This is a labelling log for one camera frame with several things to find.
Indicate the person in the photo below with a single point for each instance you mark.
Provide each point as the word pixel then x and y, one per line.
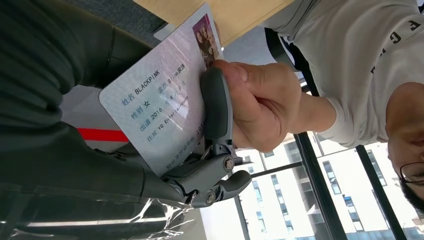
pixel 348 49

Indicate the black window frame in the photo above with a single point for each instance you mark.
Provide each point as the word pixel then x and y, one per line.
pixel 318 185

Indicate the red beam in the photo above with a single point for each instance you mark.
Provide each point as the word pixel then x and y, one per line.
pixel 102 135

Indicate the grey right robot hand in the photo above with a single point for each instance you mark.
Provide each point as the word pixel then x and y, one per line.
pixel 82 185

